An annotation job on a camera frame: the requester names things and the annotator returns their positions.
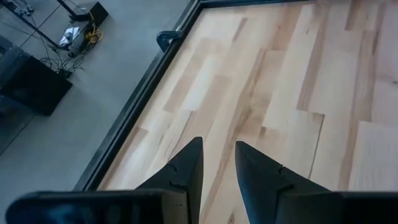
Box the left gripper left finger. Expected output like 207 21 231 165
136 136 205 224

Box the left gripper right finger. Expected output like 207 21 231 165
234 140 331 224

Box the black clamp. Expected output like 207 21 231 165
155 29 183 53

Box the black cabinet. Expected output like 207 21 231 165
0 33 74 117

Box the white grey device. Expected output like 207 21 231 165
58 26 82 48

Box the black cable tangle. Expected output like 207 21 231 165
39 43 86 79

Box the yellow cable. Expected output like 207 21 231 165
84 12 104 45

